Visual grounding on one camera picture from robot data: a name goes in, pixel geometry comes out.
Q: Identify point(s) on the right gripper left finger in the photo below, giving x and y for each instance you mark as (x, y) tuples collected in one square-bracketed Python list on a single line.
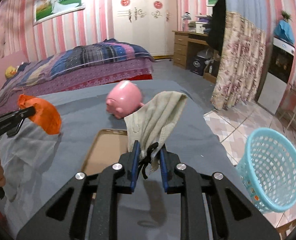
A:
[(86, 206)]

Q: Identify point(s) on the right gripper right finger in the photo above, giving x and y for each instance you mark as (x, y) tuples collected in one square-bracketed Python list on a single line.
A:
[(211, 206)]

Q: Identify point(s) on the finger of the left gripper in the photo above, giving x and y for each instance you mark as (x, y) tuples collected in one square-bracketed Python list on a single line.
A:
[(23, 114)]

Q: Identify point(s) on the orange plastic bag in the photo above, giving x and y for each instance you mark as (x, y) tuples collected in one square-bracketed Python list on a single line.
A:
[(46, 116)]

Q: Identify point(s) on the beige cloth mask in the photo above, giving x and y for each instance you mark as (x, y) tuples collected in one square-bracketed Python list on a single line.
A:
[(152, 124)]

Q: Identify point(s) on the bed with purple blankets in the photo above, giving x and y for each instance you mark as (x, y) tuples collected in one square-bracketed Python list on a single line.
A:
[(83, 66)]

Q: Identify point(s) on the yellow duck plush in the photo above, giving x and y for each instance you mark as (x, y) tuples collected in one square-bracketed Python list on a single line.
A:
[(10, 72)]

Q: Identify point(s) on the light blue plastic basket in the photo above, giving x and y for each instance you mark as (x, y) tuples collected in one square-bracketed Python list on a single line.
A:
[(267, 169)]

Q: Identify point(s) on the flat brown cardboard sheet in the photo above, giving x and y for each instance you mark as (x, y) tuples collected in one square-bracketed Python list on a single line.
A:
[(106, 149)]

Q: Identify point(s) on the pink pig mug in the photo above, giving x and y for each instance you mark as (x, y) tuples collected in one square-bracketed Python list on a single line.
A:
[(124, 99)]

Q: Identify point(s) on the small metal side table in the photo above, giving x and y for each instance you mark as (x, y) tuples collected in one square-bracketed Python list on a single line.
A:
[(295, 107)]

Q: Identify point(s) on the water dispenser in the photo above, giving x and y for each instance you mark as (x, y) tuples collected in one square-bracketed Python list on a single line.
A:
[(278, 75)]

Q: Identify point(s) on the floral curtain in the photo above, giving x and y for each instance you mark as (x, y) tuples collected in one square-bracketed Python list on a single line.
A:
[(242, 36)]

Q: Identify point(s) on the black box under desk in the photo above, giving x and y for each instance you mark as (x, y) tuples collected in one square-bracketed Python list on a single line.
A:
[(197, 65)]

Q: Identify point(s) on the cream wardrobe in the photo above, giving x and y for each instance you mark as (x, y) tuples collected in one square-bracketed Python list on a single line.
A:
[(147, 23)]

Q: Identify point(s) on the wooden desk with drawers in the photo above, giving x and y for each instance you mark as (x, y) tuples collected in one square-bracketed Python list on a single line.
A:
[(189, 44)]

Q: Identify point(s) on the black hanging coat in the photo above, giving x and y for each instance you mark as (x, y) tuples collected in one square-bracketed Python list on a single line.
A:
[(217, 26)]

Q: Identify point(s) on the blue cloth covered bottle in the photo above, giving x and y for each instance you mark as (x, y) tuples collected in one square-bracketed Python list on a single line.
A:
[(284, 31)]

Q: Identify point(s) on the small potted plant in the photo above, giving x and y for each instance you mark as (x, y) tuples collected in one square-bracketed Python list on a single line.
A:
[(286, 16)]

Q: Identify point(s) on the landscape wall picture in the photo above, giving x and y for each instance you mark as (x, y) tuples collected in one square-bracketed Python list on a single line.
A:
[(44, 10)]

